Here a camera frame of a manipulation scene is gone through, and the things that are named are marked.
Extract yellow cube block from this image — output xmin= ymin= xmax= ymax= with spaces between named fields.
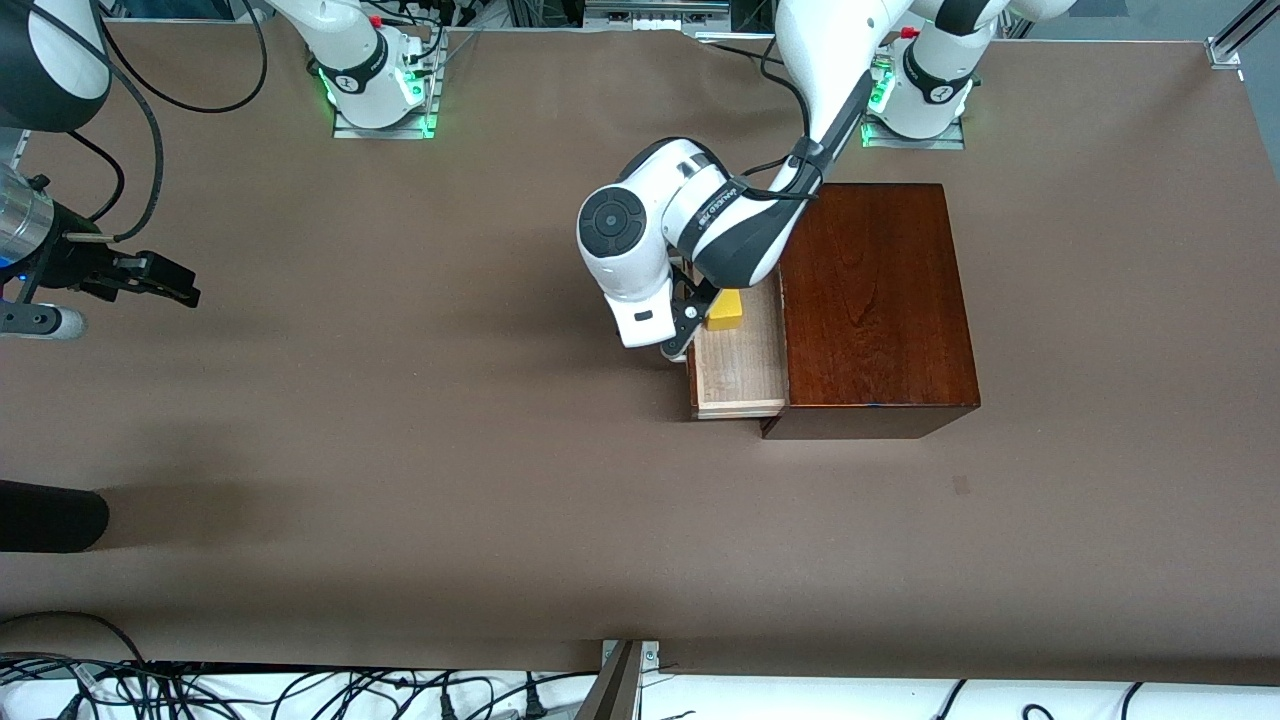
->
xmin=704 ymin=289 xmax=746 ymax=333

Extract dark brown wooden box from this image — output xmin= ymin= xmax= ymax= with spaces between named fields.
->
xmin=760 ymin=182 xmax=982 ymax=441

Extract black cylinder object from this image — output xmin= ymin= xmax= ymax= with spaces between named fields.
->
xmin=0 ymin=479 xmax=110 ymax=554

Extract thin short black cable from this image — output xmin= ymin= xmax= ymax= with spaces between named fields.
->
xmin=68 ymin=130 xmax=128 ymax=223

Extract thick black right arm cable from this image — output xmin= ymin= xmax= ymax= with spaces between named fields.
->
xmin=25 ymin=8 xmax=166 ymax=244

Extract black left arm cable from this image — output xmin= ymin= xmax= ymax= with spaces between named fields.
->
xmin=733 ymin=35 xmax=832 ymax=202

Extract long looping black cable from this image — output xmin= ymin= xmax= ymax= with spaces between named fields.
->
xmin=98 ymin=0 xmax=270 ymax=115

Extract black cable to base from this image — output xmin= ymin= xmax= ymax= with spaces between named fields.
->
xmin=698 ymin=36 xmax=783 ymax=69

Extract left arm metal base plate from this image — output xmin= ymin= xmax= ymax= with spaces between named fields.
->
xmin=860 ymin=115 xmax=967 ymax=151

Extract grey metal rail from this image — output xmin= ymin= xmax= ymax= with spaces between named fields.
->
xmin=583 ymin=0 xmax=733 ymax=31

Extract arched black cable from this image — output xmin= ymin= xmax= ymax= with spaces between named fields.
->
xmin=0 ymin=609 xmax=151 ymax=667

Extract silver bracket with grey beam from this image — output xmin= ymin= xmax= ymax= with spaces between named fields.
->
xmin=574 ymin=639 xmax=662 ymax=720

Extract tangled black cables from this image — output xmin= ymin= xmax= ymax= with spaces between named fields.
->
xmin=0 ymin=652 xmax=601 ymax=720

